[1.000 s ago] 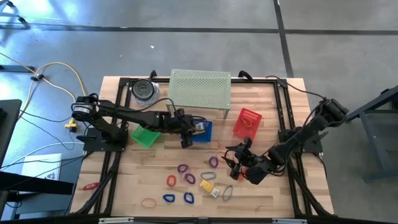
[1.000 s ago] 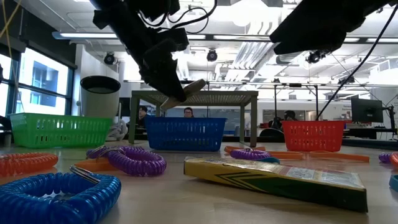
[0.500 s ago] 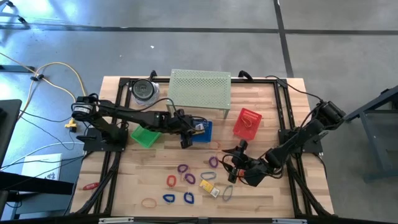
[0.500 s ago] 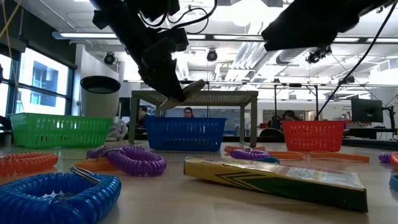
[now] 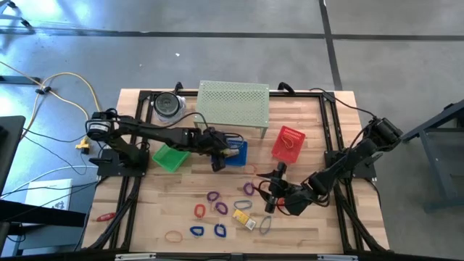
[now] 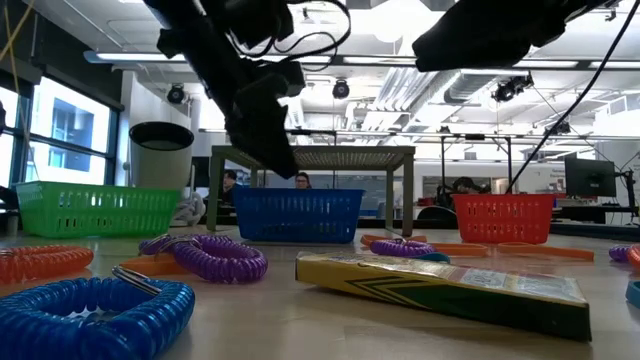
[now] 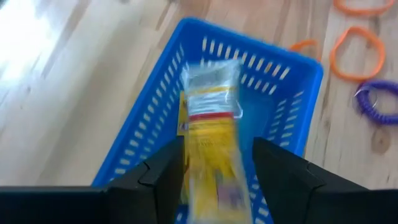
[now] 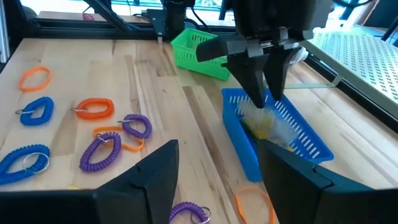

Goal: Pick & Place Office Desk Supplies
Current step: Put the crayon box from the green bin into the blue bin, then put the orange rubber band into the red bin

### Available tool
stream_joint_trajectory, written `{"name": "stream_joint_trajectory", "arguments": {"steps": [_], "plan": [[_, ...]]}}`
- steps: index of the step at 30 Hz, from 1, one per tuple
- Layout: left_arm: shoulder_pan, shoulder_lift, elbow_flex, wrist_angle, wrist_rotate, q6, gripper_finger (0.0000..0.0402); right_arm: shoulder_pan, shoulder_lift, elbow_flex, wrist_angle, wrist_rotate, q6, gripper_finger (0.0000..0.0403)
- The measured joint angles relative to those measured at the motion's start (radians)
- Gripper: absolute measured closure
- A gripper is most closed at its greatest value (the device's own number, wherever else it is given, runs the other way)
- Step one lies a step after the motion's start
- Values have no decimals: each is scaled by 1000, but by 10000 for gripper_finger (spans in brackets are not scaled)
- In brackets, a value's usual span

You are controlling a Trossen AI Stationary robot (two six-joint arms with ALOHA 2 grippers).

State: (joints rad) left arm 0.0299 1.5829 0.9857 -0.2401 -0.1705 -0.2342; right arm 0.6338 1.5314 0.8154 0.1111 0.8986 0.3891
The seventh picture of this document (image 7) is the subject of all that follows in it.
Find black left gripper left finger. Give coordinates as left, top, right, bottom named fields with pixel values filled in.
left=104, top=135, right=185, bottom=224

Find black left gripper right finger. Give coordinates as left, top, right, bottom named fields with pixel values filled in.
left=252, top=136, right=398, bottom=224

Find yellow crayon box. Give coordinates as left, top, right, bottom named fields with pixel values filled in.
left=181, top=60, right=254, bottom=224
left=177, top=90, right=190, bottom=175

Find blue plastic basket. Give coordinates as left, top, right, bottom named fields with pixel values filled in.
left=91, top=17, right=324, bottom=224

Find purple coil wristband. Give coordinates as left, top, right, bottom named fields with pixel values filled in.
left=354, top=80, right=398, bottom=126

